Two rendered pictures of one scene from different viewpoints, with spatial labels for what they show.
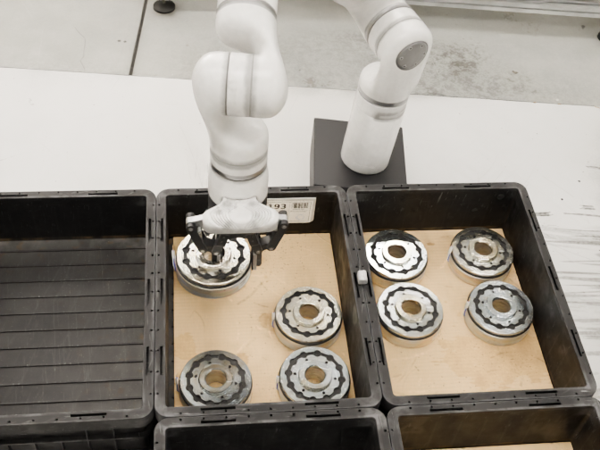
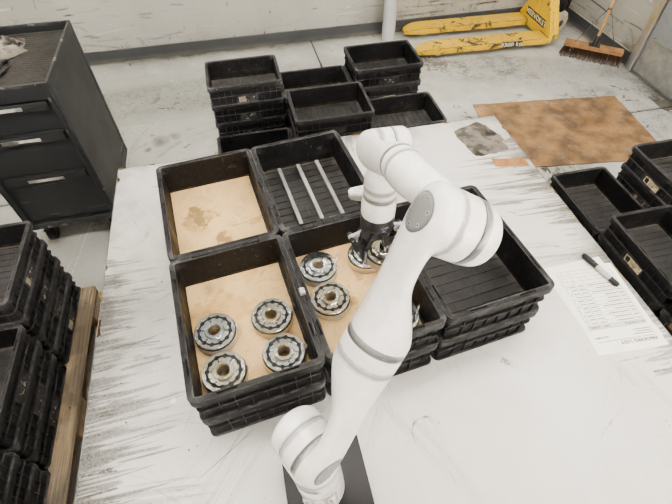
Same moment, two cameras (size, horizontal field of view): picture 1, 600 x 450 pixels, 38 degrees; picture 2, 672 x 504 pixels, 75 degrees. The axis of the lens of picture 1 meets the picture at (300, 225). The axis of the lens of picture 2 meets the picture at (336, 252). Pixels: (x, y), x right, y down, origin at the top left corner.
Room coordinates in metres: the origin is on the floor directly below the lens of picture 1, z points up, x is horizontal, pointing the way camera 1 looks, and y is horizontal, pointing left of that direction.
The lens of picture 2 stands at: (1.41, -0.11, 1.82)
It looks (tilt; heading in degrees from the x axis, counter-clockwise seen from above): 50 degrees down; 171
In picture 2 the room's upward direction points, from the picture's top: straight up
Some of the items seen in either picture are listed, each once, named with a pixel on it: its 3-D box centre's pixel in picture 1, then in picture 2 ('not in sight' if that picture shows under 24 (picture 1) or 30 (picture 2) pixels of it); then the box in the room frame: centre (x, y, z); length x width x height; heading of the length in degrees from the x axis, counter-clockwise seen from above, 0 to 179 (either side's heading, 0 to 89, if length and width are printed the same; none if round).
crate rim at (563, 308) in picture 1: (460, 286); (241, 309); (0.81, -0.25, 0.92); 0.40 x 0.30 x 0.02; 11
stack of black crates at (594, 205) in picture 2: not in sight; (590, 213); (0.08, 1.37, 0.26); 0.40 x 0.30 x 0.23; 4
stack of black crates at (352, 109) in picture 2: not in sight; (330, 137); (-0.59, 0.16, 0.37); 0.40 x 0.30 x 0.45; 94
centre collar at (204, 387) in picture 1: (215, 379); not in sight; (0.64, 0.09, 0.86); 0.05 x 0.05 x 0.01
